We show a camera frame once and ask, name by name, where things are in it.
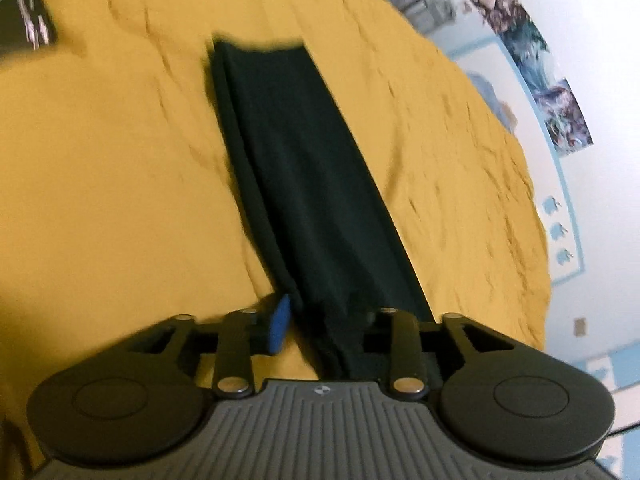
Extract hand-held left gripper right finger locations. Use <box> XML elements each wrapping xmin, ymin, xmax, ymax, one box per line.
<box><xmin>364</xmin><ymin>307</ymin><xmax>507</xmax><ymax>397</ymax></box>

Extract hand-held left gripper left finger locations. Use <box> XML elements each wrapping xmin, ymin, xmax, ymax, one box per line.
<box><xmin>125</xmin><ymin>294</ymin><xmax>294</xmax><ymax>399</ymax></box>

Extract black pants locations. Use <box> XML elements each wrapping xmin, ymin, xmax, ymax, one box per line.
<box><xmin>207</xmin><ymin>35</ymin><xmax>441</xmax><ymax>382</ymax></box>

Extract white blue headboard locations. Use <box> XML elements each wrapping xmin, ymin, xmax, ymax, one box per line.
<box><xmin>445</xmin><ymin>39</ymin><xmax>587</xmax><ymax>287</ymax></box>

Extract yellow blanket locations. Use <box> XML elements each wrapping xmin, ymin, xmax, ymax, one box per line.
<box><xmin>0</xmin><ymin>0</ymin><xmax>553</xmax><ymax>480</ymax></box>

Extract black printed object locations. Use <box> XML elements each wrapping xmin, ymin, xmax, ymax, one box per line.
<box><xmin>0</xmin><ymin>0</ymin><xmax>62</xmax><ymax>57</ymax></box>

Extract wall poster strip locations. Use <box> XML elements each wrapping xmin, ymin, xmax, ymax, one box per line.
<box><xmin>459</xmin><ymin>0</ymin><xmax>597</xmax><ymax>158</ymax></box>

